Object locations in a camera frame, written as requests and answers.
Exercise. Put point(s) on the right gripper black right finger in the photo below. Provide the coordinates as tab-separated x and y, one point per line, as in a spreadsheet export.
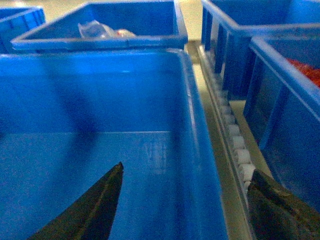
277	214

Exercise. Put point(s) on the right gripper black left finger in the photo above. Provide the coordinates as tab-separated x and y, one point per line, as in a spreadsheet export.
92	215

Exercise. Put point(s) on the large blue plastic crate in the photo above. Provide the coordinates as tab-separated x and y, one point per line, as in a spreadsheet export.
67	118

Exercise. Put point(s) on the metal roller shelf rack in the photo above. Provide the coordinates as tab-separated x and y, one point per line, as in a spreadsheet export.
228	129

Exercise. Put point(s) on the blue bin with red parts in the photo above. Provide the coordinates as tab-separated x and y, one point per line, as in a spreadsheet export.
282	110

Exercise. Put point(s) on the red parts in bin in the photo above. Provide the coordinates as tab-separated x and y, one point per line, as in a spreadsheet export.
307	70

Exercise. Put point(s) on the clear plastic bags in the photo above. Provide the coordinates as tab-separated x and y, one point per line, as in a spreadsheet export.
95	29

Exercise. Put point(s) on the blue bin with plastic bags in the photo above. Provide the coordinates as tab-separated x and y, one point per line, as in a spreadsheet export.
110	25

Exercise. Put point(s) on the blue bin rear right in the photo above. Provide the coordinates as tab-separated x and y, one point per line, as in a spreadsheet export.
229	25

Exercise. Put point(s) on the blue bin far left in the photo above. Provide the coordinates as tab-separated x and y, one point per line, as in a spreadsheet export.
15	21

